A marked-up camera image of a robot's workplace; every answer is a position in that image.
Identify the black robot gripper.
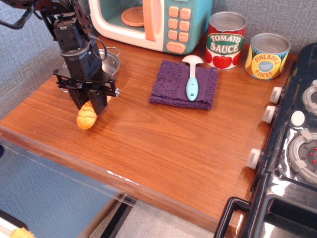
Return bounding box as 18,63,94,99
53,41,120,116

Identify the toy microwave oven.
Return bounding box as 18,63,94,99
89,0,212,55

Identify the pineapple slices can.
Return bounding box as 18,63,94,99
245,33,291,80

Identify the yellow toy chicken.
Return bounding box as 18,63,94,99
76,100,98,130

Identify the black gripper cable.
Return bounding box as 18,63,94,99
0,6,35,30

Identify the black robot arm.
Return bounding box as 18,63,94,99
1,0,119,115

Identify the tomato sauce can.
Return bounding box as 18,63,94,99
205,11,247,70

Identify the orange object at corner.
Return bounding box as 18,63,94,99
9,228,35,238

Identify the orange toy plate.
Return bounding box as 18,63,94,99
121,6,144,27

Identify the purple folded towel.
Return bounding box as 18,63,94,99
149,60,218,111

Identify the white and blue toy ladle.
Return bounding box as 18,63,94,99
182,55,204,102

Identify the black toy stove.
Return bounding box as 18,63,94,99
214,43,317,238

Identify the small steel pot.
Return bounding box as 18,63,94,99
61,46,121,94

